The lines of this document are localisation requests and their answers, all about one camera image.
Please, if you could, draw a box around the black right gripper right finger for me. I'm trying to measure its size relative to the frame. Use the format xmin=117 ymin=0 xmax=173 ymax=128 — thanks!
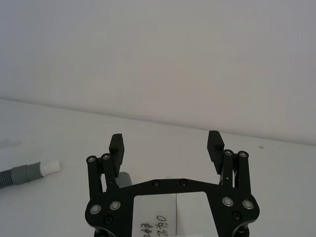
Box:
xmin=208 ymin=130 xmax=253 ymax=196

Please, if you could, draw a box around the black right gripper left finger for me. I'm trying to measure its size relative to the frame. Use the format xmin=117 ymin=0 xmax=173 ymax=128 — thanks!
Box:
xmin=85 ymin=133 xmax=125 ymax=199

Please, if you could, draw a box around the small grey cylinder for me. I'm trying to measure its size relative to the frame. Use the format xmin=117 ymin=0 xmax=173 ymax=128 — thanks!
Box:
xmin=116 ymin=171 xmax=134 ymax=189

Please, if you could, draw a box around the grey ribbed hose, white tip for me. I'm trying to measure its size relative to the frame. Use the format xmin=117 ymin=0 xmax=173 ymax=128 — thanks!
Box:
xmin=0 ymin=159 xmax=62 ymax=190

